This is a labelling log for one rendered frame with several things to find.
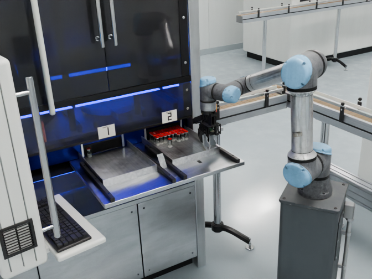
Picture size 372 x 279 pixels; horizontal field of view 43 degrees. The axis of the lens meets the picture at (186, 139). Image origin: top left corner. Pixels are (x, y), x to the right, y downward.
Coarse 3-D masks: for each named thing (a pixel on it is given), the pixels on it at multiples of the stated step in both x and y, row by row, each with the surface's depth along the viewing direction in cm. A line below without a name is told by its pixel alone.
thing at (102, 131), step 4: (112, 124) 223; (100, 128) 220; (104, 128) 222; (108, 128) 223; (112, 128) 224; (100, 132) 221; (104, 132) 222; (112, 132) 224; (100, 136) 222; (104, 136) 223; (108, 136) 224
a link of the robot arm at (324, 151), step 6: (318, 144) 200; (324, 144) 201; (318, 150) 195; (324, 150) 195; (330, 150) 197; (318, 156) 194; (324, 156) 196; (330, 156) 198; (324, 162) 195; (330, 162) 201; (324, 168) 196; (324, 174) 200
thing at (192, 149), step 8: (184, 128) 254; (192, 136) 248; (152, 144) 232; (160, 144) 240; (176, 144) 239; (184, 144) 239; (192, 144) 238; (200, 144) 238; (160, 152) 226; (168, 152) 231; (176, 152) 231; (184, 152) 230; (192, 152) 230; (200, 152) 222; (208, 152) 225; (216, 152) 227; (168, 160) 219; (176, 160) 217; (184, 160) 219; (192, 160) 221
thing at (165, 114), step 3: (168, 111) 236; (171, 111) 237; (174, 111) 238; (162, 114) 235; (165, 114) 236; (168, 114) 237; (174, 114) 239; (162, 117) 236; (165, 117) 237; (171, 117) 238; (174, 117) 239; (162, 120) 236; (165, 120) 237; (171, 120) 239; (174, 120) 240
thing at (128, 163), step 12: (132, 144) 233; (96, 156) 230; (108, 156) 230; (120, 156) 229; (132, 156) 228; (144, 156) 222; (96, 168) 218; (108, 168) 217; (120, 168) 217; (132, 168) 216; (144, 168) 209; (156, 168) 212; (108, 180) 202; (120, 180) 205
